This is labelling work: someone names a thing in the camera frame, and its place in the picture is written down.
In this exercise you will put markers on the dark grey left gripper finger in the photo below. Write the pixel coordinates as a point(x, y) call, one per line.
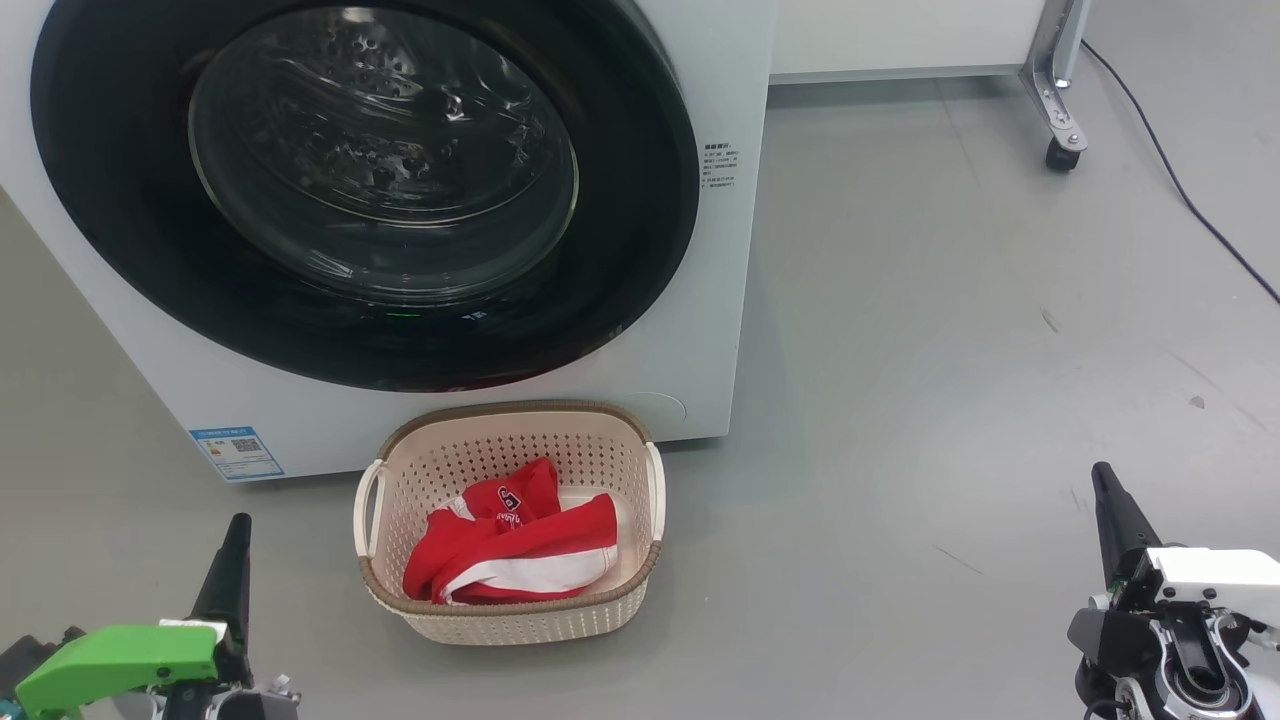
point(228, 600)

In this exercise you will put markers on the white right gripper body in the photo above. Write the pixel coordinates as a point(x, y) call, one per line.
point(1220, 575)

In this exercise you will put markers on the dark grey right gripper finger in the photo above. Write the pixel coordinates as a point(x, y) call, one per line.
point(1125, 540)

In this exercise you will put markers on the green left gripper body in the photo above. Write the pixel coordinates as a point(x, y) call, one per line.
point(120, 655)

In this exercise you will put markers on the red garment with white trim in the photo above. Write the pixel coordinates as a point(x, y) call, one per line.
point(580, 530)

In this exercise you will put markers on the dark round washing machine door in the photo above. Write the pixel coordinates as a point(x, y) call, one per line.
point(640, 250)

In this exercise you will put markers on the cream perforated laundry basket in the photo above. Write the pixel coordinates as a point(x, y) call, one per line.
point(590, 450)

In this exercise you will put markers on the white front-load washing machine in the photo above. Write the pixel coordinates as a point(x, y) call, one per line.
point(720, 300)

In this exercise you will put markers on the blue energy label sticker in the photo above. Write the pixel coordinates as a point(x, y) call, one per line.
point(235, 452)

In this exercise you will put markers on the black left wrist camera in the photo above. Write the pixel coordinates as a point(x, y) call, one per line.
point(30, 655)

